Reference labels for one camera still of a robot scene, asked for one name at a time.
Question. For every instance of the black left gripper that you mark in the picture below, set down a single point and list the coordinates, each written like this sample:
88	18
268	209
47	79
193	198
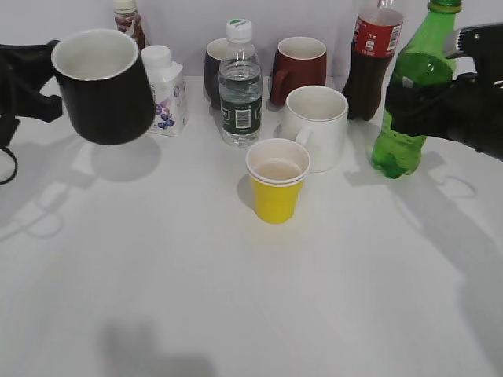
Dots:
24	72

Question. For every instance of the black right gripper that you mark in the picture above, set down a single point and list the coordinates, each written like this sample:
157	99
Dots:
430	110

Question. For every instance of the green soda bottle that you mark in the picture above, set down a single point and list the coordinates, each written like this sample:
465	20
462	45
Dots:
420	63

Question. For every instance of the black mug white interior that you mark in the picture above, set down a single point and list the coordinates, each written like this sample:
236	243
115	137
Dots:
104	86

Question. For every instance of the white ceramic mug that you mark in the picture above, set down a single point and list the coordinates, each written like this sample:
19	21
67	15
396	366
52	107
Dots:
316	118

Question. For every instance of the dark red mug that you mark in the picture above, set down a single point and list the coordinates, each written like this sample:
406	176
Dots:
299	61

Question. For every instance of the dark navy mug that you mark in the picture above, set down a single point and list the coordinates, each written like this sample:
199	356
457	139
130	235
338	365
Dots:
215	53

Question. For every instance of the cola bottle red label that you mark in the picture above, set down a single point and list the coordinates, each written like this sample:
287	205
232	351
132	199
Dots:
376	34

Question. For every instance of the brown coffee drink bottle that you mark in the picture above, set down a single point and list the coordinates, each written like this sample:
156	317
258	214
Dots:
128	21

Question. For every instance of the white blueberry yogurt bottle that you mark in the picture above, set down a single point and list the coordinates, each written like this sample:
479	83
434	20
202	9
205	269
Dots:
167	84

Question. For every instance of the yellow paper cup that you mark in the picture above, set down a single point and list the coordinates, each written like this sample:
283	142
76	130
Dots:
277	168

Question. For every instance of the clear water bottle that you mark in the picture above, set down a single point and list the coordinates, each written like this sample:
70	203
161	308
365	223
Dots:
240	86

